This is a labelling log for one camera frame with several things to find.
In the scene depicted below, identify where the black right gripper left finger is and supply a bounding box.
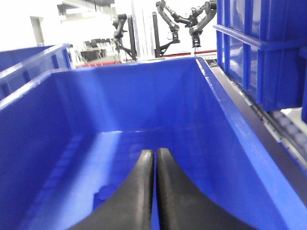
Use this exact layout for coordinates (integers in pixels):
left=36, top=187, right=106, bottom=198
left=70, top=149, right=154, bottom=230

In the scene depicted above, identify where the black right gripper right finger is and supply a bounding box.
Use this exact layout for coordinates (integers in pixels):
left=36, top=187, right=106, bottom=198
left=156, top=148, right=253, bottom=230

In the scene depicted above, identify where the black robot arm far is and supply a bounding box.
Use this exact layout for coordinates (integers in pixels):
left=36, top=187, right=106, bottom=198
left=152, top=0, right=190, bottom=58

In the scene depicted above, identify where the large blue target bin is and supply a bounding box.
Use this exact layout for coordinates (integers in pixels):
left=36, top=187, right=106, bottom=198
left=0, top=58, right=307, bottom=230

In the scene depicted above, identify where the blue bin left rear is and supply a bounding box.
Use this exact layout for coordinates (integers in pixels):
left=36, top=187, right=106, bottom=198
left=0, top=43, right=71, bottom=99

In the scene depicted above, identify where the blue stacked crates right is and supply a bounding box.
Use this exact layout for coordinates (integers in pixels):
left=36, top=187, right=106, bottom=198
left=214, top=0, right=307, bottom=119

